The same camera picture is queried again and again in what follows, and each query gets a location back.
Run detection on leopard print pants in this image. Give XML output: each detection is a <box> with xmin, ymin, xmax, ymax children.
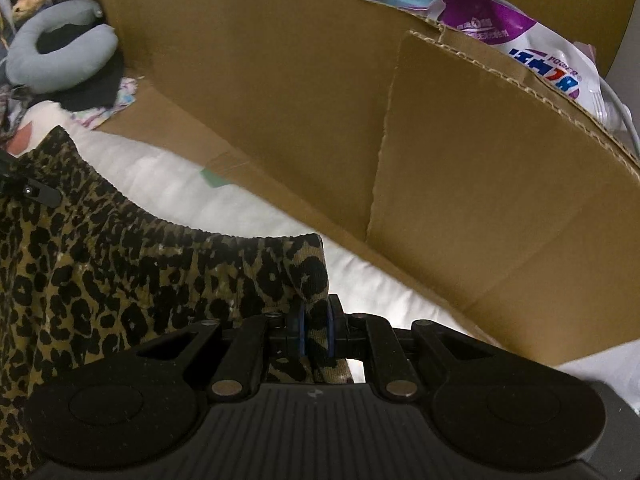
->
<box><xmin>0</xmin><ymin>125</ymin><xmax>361</xmax><ymax>480</ymax></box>

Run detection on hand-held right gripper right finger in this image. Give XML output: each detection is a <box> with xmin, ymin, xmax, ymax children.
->
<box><xmin>325</xmin><ymin>295</ymin><xmax>502</xmax><ymax>402</ymax></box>

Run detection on long folded cardboard sheet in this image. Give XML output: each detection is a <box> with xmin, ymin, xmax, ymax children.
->
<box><xmin>92</xmin><ymin>0</ymin><xmax>640</xmax><ymax>368</ymax></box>

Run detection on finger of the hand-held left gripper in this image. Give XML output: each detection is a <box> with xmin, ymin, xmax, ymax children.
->
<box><xmin>0</xmin><ymin>152</ymin><xmax>62</xmax><ymax>209</ymax></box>

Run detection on floral cloth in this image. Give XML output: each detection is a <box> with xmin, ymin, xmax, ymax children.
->
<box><xmin>65</xmin><ymin>77</ymin><xmax>138</xmax><ymax>128</ymax></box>

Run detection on grey neck pillow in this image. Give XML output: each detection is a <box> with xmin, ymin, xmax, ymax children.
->
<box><xmin>5</xmin><ymin>0</ymin><xmax>118</xmax><ymax>93</ymax></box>

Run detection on small teddy bear toy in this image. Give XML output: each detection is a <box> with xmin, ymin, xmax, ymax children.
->
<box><xmin>12</xmin><ymin>0</ymin><xmax>43</xmax><ymax>21</ymax></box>

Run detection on cream printed blanket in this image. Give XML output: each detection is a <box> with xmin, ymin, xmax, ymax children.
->
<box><xmin>20</xmin><ymin>100</ymin><xmax>640</xmax><ymax>411</ymax></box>

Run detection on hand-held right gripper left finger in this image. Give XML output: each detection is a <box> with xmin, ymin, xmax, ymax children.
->
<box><xmin>132</xmin><ymin>304</ymin><xmax>308</xmax><ymax>402</ymax></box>

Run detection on purple white detergent bag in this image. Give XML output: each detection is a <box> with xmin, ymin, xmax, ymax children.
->
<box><xmin>430</xmin><ymin>0</ymin><xmax>608</xmax><ymax>116</ymax></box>

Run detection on black cloth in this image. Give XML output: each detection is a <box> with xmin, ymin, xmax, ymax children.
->
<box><xmin>50</xmin><ymin>50</ymin><xmax>126</xmax><ymax>111</ymax></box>

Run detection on white cable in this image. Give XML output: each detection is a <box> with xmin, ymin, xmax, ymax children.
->
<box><xmin>597</xmin><ymin>77</ymin><xmax>640</xmax><ymax>146</ymax></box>

